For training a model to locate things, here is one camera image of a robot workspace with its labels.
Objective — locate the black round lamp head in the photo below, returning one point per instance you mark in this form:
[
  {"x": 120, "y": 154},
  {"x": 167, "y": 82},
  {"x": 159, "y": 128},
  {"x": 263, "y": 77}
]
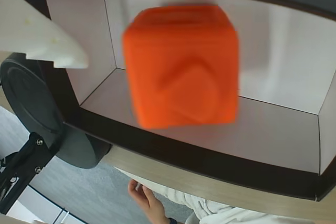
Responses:
[{"x": 29, "y": 95}]

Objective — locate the dark brown box white inside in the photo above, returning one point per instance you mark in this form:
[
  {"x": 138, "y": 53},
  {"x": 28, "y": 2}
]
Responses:
[{"x": 162, "y": 142}]

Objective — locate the orange cube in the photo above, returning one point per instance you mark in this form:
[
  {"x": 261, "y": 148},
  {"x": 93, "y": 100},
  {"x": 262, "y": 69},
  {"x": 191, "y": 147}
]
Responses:
[{"x": 181, "y": 72}]

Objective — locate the person's body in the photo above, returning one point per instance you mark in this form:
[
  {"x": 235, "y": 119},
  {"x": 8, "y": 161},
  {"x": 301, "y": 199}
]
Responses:
[{"x": 236, "y": 213}]

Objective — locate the white drawer cabinet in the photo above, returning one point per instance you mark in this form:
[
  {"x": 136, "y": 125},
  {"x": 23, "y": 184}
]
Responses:
[{"x": 39, "y": 208}]

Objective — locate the person's hand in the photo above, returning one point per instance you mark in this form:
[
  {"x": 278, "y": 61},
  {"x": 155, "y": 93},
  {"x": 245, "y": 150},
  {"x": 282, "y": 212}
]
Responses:
[{"x": 147, "y": 200}]

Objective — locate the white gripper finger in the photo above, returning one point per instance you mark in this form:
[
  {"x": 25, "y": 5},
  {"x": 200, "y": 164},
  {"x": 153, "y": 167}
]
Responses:
[{"x": 39, "y": 37}]

